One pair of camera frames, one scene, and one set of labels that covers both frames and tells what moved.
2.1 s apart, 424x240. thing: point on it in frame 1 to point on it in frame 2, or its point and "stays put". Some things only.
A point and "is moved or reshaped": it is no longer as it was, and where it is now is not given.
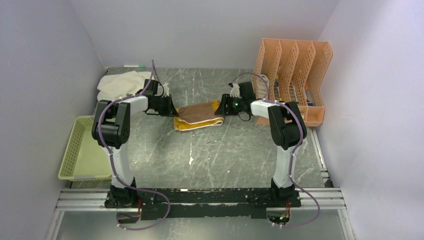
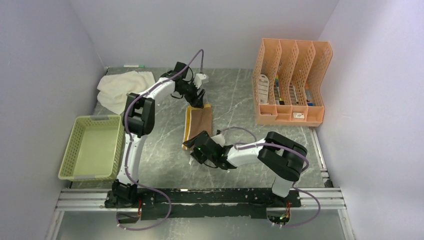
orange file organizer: (292, 71) stays put
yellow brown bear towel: (197, 116) is moved or reshaped
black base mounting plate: (178, 203) stays put
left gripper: (170, 110) to (195, 100)
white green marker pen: (134, 66) stays put
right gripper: (223, 109) to (196, 155)
